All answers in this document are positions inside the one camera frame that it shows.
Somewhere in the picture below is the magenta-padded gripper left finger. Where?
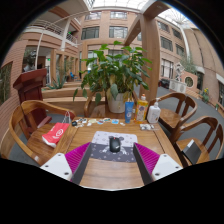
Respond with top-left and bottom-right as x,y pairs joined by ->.
39,141 -> 93,184

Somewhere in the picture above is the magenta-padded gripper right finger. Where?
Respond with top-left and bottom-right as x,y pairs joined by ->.
133,142 -> 184,185

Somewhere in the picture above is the black computer mouse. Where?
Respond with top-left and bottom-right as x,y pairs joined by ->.
108,135 -> 122,154

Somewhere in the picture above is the grey printed mouse pad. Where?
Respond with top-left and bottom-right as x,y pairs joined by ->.
89,130 -> 139,164

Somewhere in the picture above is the black notebook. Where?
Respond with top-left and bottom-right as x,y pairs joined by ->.
182,139 -> 203,165

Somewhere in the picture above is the red paper bag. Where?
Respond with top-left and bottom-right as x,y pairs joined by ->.
41,111 -> 73,149

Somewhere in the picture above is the small tissue packet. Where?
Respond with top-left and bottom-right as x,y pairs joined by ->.
139,123 -> 155,131

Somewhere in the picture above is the wooden armchair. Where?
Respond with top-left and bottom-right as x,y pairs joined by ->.
0,99 -> 77,167
169,115 -> 224,168
148,92 -> 198,141
83,96 -> 109,118

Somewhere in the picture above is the white pump bottle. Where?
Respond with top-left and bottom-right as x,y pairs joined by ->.
146,97 -> 162,125

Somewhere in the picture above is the yellow dish soap bottle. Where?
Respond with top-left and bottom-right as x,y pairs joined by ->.
134,93 -> 149,124

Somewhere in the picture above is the blue squeeze tube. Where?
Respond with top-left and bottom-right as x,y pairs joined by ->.
124,101 -> 135,124

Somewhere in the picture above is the yellow flowering plant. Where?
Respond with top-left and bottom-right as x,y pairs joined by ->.
200,87 -> 211,104

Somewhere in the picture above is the dark red wooden lectern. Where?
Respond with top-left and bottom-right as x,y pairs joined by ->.
13,68 -> 53,129

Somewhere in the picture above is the white outdoor sculpture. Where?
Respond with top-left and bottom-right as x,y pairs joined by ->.
173,63 -> 186,83

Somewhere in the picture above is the green potted plant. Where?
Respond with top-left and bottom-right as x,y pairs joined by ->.
72,40 -> 154,114

